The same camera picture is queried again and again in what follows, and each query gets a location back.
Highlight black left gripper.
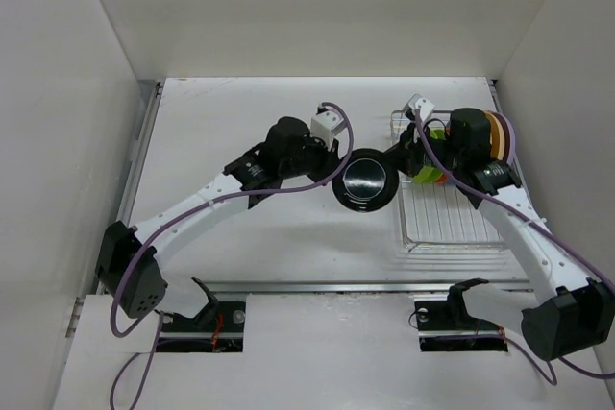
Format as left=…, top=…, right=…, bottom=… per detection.
left=280, top=132, right=344, bottom=188

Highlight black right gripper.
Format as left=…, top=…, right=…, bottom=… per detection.
left=379, top=120, right=463, bottom=177

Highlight black plate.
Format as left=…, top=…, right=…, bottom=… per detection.
left=332, top=148, right=400, bottom=213

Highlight green plate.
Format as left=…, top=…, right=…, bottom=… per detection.
left=430, top=129, right=446, bottom=140
left=412, top=166, right=442, bottom=183

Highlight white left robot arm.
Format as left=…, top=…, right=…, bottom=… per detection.
left=95, top=110, right=353, bottom=330

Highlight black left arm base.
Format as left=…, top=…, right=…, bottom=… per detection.
left=156, top=277, right=247, bottom=353

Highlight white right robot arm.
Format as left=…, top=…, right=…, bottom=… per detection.
left=385, top=100, right=614, bottom=361

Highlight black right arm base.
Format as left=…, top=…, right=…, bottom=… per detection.
left=408, top=278, right=508, bottom=352

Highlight purple plate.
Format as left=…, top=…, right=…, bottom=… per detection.
left=493, top=112, right=516, bottom=166

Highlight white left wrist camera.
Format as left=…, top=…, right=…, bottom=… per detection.
left=310, top=110, right=345, bottom=143

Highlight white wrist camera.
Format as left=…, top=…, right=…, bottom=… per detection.
left=310, top=110, right=345, bottom=143
left=402, top=93, right=435, bottom=122

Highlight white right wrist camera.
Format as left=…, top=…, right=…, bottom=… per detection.
left=402, top=93, right=435, bottom=122

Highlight chrome wire dish rack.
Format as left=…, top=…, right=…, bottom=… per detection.
left=387, top=109, right=509, bottom=253

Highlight aluminium table rail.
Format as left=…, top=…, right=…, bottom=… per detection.
left=64, top=80, right=161, bottom=339

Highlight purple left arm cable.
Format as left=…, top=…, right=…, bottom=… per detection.
left=109, top=101, right=356, bottom=405

